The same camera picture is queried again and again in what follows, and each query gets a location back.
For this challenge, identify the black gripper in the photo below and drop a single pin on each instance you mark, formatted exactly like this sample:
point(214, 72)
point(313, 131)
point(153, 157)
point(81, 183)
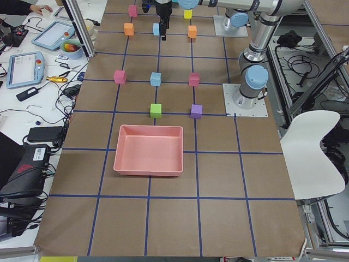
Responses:
point(163, 10)

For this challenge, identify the light blue foam block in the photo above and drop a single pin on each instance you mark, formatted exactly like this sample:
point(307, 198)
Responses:
point(156, 29)

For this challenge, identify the yellow foam block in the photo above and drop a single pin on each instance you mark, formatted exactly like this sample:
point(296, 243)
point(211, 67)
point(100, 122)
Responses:
point(188, 14)

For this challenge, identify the orange block right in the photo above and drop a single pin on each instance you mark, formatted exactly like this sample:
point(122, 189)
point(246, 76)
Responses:
point(192, 31)

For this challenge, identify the orange block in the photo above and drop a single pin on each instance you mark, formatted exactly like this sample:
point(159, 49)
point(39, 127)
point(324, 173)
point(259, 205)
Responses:
point(129, 29)
point(192, 31)

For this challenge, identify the orange block left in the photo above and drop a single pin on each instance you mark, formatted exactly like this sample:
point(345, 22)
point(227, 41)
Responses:
point(129, 29)

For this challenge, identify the far pink block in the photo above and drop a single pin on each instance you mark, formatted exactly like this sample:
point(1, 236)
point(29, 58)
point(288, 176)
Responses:
point(133, 11)

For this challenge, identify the pink block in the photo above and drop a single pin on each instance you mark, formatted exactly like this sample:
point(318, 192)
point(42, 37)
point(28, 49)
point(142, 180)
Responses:
point(120, 77)
point(133, 11)
point(194, 79)

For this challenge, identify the light blue centre block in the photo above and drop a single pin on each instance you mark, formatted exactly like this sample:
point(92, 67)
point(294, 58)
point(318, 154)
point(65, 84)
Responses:
point(155, 79)

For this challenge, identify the pink block right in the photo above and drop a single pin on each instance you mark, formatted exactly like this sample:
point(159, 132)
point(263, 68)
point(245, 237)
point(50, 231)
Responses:
point(194, 79)

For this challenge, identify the pink block left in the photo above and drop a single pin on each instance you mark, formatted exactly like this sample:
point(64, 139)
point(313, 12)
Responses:
point(120, 77)

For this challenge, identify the cream bowl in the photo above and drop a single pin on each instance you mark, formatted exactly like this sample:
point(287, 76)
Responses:
point(91, 30)

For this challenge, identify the green foam block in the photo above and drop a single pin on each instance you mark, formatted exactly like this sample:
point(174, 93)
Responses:
point(156, 110)

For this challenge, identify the purple foam block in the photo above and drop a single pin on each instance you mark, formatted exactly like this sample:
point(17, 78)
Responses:
point(196, 111)

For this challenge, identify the green bowl with fruit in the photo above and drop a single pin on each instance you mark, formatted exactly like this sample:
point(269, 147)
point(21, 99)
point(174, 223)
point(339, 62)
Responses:
point(72, 48)

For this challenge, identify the scissors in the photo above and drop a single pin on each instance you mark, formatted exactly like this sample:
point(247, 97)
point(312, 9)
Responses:
point(69, 70)

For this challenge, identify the upper teach pendant tablet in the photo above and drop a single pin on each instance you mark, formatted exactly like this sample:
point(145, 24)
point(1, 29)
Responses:
point(52, 37)

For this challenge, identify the teach pendant tablet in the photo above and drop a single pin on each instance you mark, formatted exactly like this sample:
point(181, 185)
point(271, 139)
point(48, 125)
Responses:
point(25, 69)
point(52, 37)

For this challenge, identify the yellow tool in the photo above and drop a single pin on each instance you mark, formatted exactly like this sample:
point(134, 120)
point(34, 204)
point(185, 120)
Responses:
point(57, 79)

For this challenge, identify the pink tray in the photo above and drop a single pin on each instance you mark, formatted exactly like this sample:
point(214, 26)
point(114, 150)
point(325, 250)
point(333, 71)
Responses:
point(150, 150)

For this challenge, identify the lower teach pendant tablet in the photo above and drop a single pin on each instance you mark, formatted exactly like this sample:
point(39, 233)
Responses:
point(25, 69)

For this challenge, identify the small black power brick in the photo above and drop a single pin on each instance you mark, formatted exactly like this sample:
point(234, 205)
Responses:
point(27, 94)

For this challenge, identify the black power adapter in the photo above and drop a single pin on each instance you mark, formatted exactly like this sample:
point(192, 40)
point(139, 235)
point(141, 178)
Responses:
point(44, 134)

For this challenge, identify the black computer box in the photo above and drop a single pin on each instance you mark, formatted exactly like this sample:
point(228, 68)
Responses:
point(27, 179)

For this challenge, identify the white chair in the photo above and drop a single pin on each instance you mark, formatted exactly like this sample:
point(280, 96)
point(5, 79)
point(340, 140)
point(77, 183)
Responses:
point(311, 172)

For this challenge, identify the aluminium frame post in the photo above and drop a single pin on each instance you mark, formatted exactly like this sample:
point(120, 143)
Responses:
point(76, 18)

